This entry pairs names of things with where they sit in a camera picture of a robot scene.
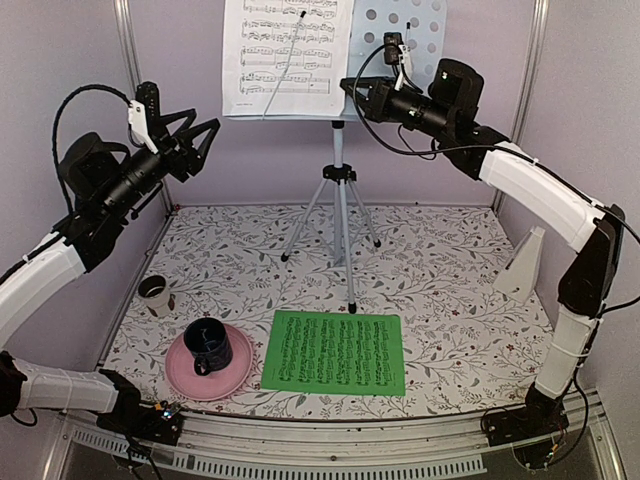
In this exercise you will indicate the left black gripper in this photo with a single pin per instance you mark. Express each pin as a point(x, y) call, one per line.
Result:
point(188, 157)

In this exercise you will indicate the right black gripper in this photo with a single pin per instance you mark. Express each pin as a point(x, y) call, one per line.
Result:
point(377, 103)

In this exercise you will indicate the light blue music stand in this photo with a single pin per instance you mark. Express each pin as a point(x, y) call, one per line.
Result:
point(422, 25)

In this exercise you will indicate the white sheet music page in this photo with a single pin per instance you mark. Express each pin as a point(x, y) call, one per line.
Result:
point(285, 57)

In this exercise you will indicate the green sheet music page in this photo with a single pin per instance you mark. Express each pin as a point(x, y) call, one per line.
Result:
point(335, 354)

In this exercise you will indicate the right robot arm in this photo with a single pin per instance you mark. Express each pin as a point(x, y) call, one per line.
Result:
point(446, 112)

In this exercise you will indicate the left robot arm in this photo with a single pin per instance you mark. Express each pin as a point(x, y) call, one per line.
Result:
point(112, 185)

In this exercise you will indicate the small paper cup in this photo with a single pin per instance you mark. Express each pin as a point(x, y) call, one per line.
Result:
point(155, 293)

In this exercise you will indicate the dark blue mug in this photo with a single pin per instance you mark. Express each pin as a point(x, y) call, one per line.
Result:
point(209, 344)

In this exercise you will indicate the white wedge block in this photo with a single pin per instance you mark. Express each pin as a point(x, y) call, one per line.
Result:
point(518, 278)

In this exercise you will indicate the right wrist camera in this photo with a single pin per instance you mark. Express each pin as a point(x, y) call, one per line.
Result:
point(396, 55)

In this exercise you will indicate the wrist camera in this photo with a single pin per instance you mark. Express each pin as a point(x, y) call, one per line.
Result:
point(396, 55)
point(143, 110)

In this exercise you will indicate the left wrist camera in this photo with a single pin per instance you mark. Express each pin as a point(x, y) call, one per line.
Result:
point(143, 110)

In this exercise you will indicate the left aluminium post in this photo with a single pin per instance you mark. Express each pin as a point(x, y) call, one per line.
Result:
point(125, 29)

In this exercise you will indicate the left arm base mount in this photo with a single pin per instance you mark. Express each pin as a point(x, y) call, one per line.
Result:
point(161, 423)

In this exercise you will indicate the aluminium front rail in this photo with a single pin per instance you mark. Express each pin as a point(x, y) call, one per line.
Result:
point(432, 434)

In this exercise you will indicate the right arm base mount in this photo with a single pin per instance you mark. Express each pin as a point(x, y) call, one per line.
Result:
point(539, 416)

